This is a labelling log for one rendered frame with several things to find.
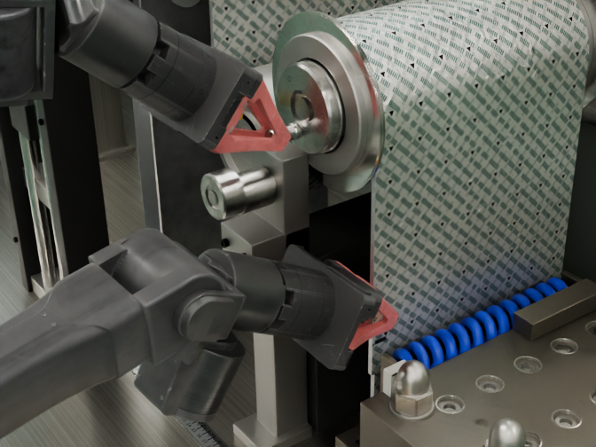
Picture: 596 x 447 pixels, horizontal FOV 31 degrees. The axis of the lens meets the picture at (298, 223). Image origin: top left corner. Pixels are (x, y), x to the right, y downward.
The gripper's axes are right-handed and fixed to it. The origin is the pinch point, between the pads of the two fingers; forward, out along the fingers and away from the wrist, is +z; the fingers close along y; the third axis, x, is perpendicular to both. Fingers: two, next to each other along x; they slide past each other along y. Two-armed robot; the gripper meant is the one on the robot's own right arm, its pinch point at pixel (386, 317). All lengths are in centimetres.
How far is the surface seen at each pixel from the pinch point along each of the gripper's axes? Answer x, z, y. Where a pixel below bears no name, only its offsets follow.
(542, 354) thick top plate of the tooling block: 2.2, 11.3, 8.2
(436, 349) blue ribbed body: -0.9, 4.1, 3.2
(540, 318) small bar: 4.7, 11.9, 6.1
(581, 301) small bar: 7.1, 16.2, 6.3
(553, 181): 15.9, 13.0, 0.3
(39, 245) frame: -14.7, -8.0, -43.7
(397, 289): 2.8, -0.5, 0.2
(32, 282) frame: -20, -5, -47
